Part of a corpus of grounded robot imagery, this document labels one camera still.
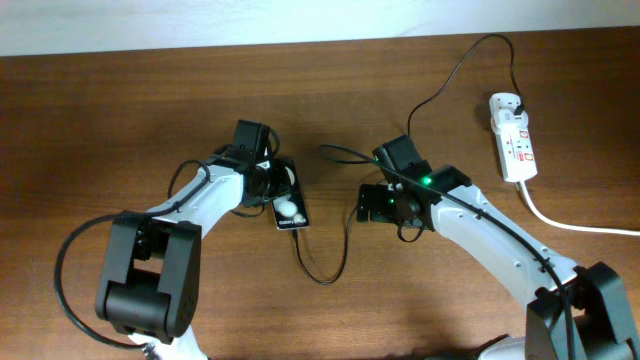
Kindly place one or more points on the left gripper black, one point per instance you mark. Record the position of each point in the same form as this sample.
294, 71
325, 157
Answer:
279, 187

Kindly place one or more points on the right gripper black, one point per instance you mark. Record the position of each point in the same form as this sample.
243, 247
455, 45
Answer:
379, 209

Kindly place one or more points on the black smartphone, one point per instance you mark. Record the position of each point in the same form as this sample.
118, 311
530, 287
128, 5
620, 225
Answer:
290, 210

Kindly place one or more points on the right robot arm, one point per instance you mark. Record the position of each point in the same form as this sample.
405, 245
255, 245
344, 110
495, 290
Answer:
572, 312

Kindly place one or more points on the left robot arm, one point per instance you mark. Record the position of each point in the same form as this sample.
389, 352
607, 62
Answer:
149, 284

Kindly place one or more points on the white USB charger plug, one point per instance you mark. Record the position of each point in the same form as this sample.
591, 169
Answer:
507, 112

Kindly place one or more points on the white power strip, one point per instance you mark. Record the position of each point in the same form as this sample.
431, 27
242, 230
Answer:
516, 155

